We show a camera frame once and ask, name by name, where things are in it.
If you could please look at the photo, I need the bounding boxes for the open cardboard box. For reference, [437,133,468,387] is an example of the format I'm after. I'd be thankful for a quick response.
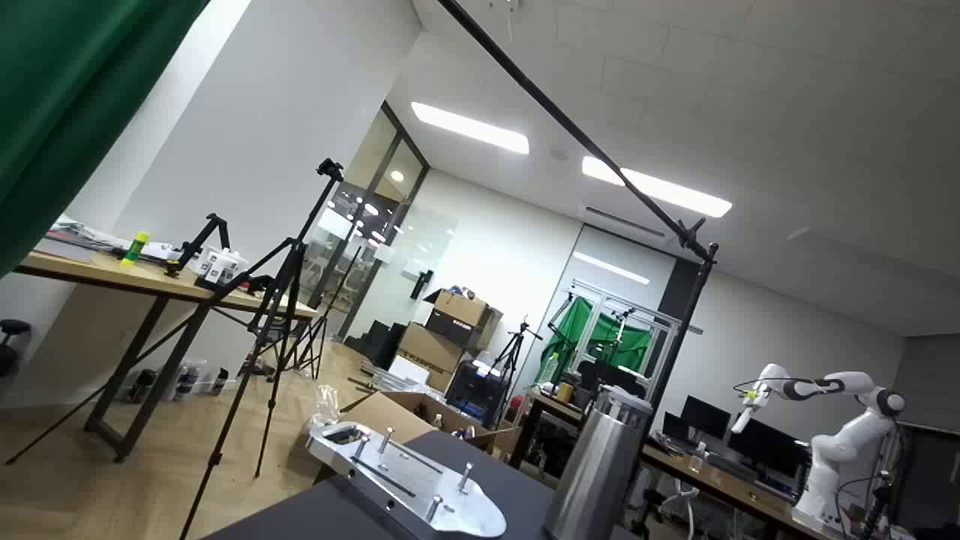
[343,392,484,440]

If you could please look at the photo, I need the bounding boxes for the silver metal plate with pegs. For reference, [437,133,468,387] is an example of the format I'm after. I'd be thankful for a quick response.
[306,418,506,540]

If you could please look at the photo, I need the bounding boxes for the black camera tripod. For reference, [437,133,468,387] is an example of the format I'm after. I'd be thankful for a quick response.
[9,160,344,538]

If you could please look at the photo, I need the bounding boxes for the green cloth backdrop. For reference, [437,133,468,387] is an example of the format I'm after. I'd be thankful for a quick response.
[0,0,210,276]

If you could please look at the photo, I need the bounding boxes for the wooden table with black legs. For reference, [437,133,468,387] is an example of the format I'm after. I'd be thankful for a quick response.
[14,247,320,465]

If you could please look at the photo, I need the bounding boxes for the long wooden desk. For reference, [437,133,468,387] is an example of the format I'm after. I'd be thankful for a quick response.
[532,389,852,540]

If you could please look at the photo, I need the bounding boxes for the black backdrop stand frame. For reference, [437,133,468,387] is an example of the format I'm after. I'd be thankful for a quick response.
[437,0,720,408]

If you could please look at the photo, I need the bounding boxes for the stacked cardboard boxes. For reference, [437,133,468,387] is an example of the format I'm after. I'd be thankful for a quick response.
[400,287,502,389]

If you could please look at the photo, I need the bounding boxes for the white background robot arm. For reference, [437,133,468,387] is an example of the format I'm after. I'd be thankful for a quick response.
[733,364,906,529]

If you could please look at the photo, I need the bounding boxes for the small black tripod on table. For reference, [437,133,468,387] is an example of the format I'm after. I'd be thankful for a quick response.
[166,212,232,276]

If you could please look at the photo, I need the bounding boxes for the clear glass cup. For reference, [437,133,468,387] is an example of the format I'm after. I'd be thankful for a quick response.
[312,383,338,425]

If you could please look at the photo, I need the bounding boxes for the green cloth on rack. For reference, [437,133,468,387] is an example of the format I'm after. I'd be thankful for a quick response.
[535,297,650,383]

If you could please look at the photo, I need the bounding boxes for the black computer monitor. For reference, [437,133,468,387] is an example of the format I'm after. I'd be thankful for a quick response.
[680,397,728,437]

